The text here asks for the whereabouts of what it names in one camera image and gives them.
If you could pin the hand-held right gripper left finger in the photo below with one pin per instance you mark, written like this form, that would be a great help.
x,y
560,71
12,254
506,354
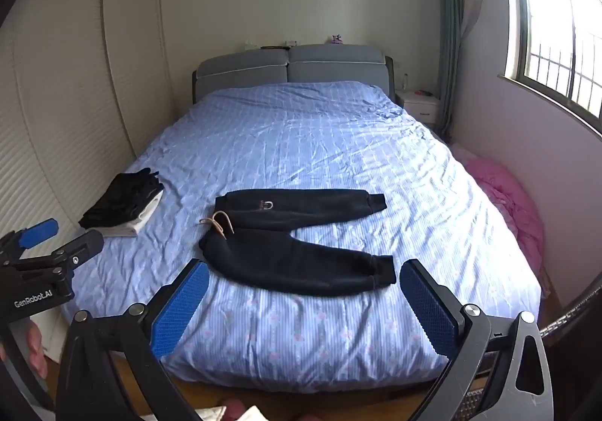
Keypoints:
x,y
181,308

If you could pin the small purple toy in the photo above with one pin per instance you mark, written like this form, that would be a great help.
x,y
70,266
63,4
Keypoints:
x,y
336,39

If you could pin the white nightstand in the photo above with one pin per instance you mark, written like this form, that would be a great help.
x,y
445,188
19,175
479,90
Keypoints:
x,y
418,106

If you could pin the folded black clothes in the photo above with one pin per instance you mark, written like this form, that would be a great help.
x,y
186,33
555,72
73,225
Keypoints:
x,y
122,200

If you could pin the clear plastic bottle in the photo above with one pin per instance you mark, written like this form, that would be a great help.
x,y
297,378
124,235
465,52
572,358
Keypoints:
x,y
404,82

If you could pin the person's left hand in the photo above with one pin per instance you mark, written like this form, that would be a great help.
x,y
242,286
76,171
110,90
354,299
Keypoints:
x,y
35,348

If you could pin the grey upholstered bed headboard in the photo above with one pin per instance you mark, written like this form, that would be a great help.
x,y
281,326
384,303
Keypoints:
x,y
287,66

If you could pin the pink blanket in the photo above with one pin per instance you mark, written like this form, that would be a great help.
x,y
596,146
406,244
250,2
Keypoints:
x,y
508,204

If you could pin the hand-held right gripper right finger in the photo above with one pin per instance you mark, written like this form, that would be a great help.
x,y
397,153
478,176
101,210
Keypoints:
x,y
430,308

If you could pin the flat dark item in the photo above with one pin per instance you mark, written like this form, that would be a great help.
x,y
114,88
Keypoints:
x,y
275,47

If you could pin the green curtain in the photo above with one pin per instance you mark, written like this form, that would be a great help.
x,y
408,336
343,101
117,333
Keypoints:
x,y
451,26

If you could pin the dark navy pants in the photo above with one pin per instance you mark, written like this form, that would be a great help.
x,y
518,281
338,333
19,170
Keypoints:
x,y
291,261

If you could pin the folded white cloth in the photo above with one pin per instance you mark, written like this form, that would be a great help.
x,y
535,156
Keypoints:
x,y
134,226

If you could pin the blue patterned bed cover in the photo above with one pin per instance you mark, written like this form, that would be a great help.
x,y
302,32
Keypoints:
x,y
329,143

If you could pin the barred window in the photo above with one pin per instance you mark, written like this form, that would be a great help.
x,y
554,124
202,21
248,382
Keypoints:
x,y
550,26

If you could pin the cream slatted wardrobe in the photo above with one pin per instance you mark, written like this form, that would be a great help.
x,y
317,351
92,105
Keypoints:
x,y
70,96

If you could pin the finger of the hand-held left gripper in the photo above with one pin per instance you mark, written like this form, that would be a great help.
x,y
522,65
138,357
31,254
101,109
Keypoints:
x,y
40,232
84,244

